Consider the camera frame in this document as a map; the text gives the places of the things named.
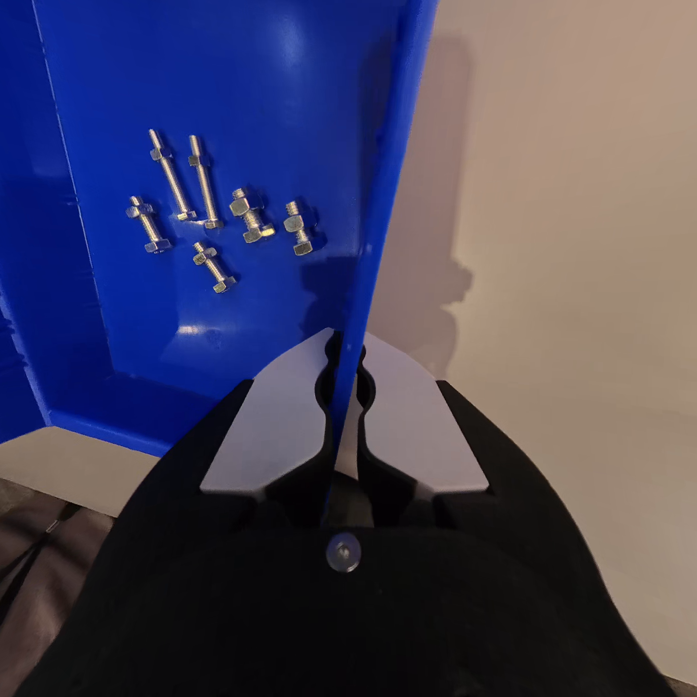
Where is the short thin steel bolt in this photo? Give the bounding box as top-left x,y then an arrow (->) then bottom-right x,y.
193,242 -> 237,295
127,196 -> 173,255

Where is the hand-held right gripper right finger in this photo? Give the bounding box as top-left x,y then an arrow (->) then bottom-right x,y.
356,331 -> 491,499

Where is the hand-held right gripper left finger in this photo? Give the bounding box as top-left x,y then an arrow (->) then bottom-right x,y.
199,327 -> 344,499

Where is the thick short steel bolt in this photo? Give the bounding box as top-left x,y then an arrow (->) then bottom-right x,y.
229,188 -> 276,244
283,200 -> 317,257

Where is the long thin steel bolt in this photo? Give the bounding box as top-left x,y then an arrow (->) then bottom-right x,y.
148,129 -> 198,222
188,134 -> 225,229

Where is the blue plastic bin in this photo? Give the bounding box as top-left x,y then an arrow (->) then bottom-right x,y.
0,0 -> 439,529

